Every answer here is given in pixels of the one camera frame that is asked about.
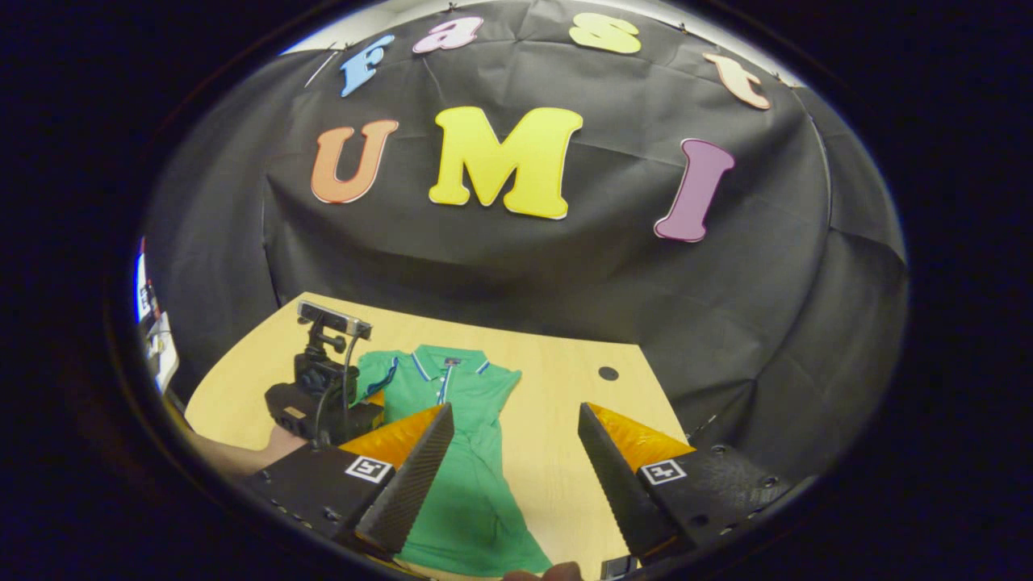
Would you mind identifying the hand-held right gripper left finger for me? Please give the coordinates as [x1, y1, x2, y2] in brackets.
[242, 402, 455, 562]

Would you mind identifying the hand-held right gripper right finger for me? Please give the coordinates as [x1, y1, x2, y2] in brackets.
[578, 402, 800, 566]

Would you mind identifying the green T-shirt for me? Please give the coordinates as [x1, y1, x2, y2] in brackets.
[355, 345, 554, 578]

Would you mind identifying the computer monitor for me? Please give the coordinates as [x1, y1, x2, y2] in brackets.
[136, 242, 180, 394]

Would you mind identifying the black backdrop cloth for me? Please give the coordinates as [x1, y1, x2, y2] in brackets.
[141, 0, 909, 485]

